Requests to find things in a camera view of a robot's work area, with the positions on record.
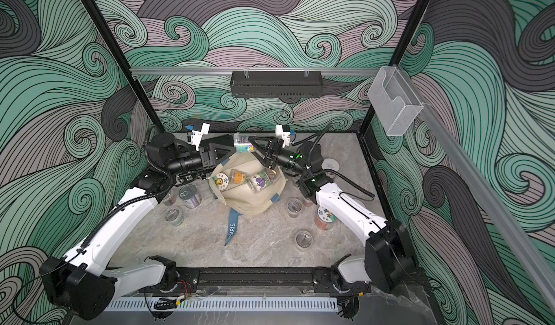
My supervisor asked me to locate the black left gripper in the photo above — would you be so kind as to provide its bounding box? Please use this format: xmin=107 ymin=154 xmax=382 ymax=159
xmin=165 ymin=147 xmax=234 ymax=178

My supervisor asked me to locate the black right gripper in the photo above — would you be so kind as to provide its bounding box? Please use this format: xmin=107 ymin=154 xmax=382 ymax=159
xmin=253 ymin=139 xmax=312 ymax=180

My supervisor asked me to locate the dark green label jar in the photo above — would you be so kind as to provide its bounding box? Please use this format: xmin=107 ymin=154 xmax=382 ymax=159
xmin=234 ymin=134 xmax=255 ymax=153

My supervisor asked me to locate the cream canvas tote bag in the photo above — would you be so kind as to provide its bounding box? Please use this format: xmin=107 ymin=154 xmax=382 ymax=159
xmin=208 ymin=153 xmax=286 ymax=243

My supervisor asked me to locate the purple yellow label seed can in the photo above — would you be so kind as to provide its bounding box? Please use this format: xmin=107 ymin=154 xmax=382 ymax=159
xmin=179 ymin=184 xmax=202 ymax=209

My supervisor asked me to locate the clear red-bottom jar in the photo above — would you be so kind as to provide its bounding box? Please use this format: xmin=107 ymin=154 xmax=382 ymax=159
xmin=163 ymin=193 xmax=177 ymax=206

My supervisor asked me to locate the green lid seed jar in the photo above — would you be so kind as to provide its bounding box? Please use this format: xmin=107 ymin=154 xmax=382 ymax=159
xmin=314 ymin=206 xmax=338 ymax=231

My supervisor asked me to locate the clear small seed jar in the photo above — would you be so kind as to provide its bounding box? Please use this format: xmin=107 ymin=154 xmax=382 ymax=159
xmin=294 ymin=230 xmax=313 ymax=251

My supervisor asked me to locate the purple flower label jar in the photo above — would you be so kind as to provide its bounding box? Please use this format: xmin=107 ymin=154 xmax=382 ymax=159
xmin=248 ymin=171 xmax=272 ymax=193

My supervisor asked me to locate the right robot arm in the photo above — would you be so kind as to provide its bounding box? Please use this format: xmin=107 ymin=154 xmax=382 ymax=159
xmin=248 ymin=129 xmax=430 ymax=293

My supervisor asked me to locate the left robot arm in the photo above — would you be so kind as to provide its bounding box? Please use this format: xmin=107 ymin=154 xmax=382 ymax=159
xmin=22 ymin=125 xmax=236 ymax=320

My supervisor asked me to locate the black ribbed hard case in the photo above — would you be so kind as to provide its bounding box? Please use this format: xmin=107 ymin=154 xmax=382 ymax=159
xmin=208 ymin=134 xmax=234 ymax=147

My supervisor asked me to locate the white lid flower jar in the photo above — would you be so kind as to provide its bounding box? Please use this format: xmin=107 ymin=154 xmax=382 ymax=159
xmin=212 ymin=173 xmax=229 ymax=192

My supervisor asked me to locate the orange label jar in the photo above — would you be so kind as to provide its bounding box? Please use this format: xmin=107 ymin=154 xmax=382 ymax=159
xmin=230 ymin=169 xmax=248 ymax=186

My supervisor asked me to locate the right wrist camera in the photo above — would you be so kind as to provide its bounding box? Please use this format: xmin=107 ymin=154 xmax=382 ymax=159
xmin=275 ymin=125 xmax=296 ymax=147

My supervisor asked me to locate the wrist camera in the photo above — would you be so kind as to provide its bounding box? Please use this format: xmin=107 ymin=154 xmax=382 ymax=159
xmin=275 ymin=125 xmax=296 ymax=147
xmin=186 ymin=123 xmax=210 ymax=151

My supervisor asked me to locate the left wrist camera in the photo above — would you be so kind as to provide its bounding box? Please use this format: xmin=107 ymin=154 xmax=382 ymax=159
xmin=186 ymin=123 xmax=210 ymax=151

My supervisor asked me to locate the black wall shelf tray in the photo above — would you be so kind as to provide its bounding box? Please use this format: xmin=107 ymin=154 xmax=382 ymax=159
xmin=230 ymin=70 xmax=324 ymax=98

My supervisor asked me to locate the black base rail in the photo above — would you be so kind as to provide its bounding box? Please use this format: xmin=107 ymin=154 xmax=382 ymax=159
xmin=103 ymin=266 xmax=374 ymax=298

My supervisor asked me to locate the white mesh wall basket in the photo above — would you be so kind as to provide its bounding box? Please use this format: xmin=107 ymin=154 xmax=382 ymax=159
xmin=368 ymin=66 xmax=423 ymax=136

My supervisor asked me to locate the white slotted cable duct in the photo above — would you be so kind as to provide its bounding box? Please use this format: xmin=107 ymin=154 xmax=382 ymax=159
xmin=105 ymin=296 xmax=338 ymax=312

